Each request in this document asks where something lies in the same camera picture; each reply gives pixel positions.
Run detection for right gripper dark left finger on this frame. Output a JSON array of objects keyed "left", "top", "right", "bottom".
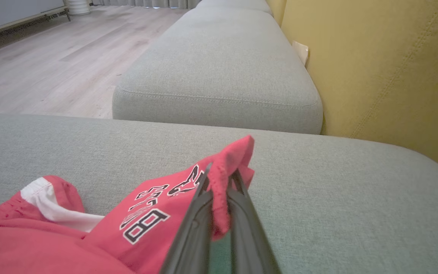
[{"left": 161, "top": 163, "right": 214, "bottom": 274}]

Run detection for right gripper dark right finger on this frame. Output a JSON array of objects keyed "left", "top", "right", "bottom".
[{"left": 228, "top": 170, "right": 281, "bottom": 274}]

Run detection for red basketball jersey white sleeves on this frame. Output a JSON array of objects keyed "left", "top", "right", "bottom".
[{"left": 0, "top": 135, "right": 256, "bottom": 274}]

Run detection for large grey sofa seat cushion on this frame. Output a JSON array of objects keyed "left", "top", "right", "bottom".
[{"left": 0, "top": 112, "right": 438, "bottom": 274}]

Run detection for long grey sofa cushion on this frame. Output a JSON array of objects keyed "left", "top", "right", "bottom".
[{"left": 112, "top": 7, "right": 323, "bottom": 134}]

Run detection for yellow upholstered backrest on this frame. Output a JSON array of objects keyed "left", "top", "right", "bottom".
[{"left": 267, "top": 0, "right": 438, "bottom": 166}]

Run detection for small grey sofa cushion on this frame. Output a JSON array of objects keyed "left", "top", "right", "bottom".
[{"left": 195, "top": 0, "right": 273, "bottom": 16}]

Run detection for grey curtain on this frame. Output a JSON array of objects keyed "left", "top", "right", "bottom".
[{"left": 92, "top": 0, "right": 200, "bottom": 9}]

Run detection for white ribbed cylinder appliance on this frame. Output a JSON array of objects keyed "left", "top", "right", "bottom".
[{"left": 66, "top": 0, "right": 91, "bottom": 16}]

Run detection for white low cabinet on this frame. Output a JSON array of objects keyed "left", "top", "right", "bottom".
[{"left": 0, "top": 0, "right": 71, "bottom": 38}]

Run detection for white wall socket plate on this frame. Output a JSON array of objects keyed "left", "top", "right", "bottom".
[{"left": 292, "top": 40, "right": 309, "bottom": 67}]

